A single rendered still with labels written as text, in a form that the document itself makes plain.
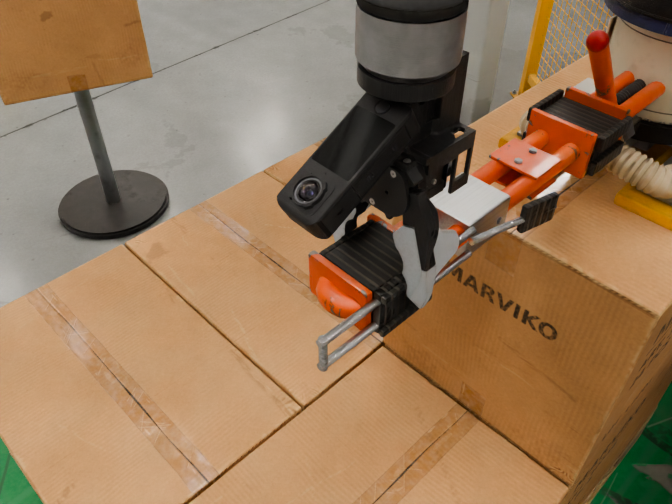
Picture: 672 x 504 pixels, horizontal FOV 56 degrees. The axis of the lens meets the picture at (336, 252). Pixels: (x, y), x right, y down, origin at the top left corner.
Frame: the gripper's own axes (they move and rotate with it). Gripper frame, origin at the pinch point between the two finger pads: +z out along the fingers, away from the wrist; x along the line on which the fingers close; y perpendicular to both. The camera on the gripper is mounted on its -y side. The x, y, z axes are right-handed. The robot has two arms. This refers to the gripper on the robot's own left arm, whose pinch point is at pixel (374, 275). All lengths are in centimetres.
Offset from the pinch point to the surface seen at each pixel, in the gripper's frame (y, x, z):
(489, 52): 169, 97, 65
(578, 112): 36.4, 1.2, -1.8
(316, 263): -4.0, 3.5, -1.8
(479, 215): 12.3, -2.3, -1.5
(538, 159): 24.8, -0.8, -1.5
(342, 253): -1.8, 2.4, -2.3
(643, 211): 43.3, -8.2, 11.8
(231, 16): 178, 279, 107
